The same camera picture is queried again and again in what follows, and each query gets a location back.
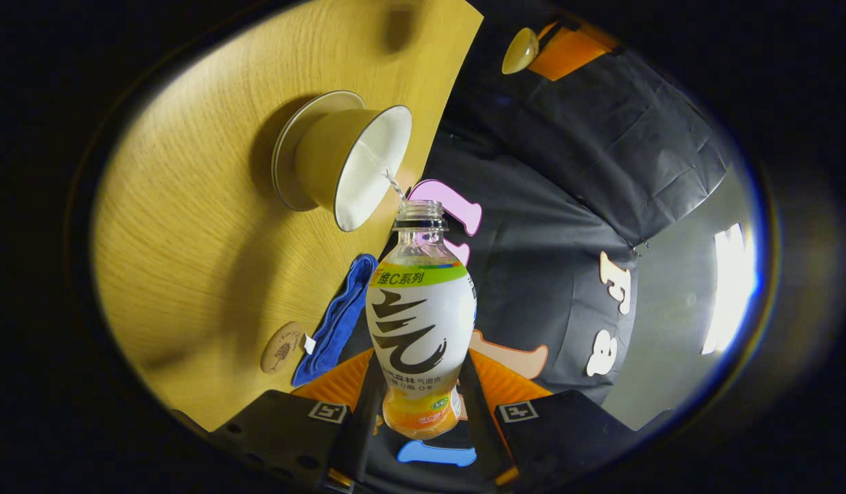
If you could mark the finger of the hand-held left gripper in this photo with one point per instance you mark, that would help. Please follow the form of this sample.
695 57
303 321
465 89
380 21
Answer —
573 55

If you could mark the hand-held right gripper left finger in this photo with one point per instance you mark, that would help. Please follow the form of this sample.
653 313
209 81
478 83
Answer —
361 432

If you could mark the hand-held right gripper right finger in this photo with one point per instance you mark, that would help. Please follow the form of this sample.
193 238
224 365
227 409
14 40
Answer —
481 425

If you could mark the round cork coaster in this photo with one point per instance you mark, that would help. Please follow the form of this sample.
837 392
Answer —
282 348

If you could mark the labelled plastic water bottle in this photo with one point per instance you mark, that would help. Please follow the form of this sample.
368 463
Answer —
419 322

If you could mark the cream ceramic teacup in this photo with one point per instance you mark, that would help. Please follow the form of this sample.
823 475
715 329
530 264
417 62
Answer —
326 158

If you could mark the blue folded towel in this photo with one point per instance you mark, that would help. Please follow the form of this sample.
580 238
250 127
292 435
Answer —
337 322

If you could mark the black backdrop cloth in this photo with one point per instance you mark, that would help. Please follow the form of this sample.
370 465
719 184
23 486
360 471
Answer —
567 192

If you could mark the cream saucer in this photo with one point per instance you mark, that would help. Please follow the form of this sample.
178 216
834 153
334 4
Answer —
285 147

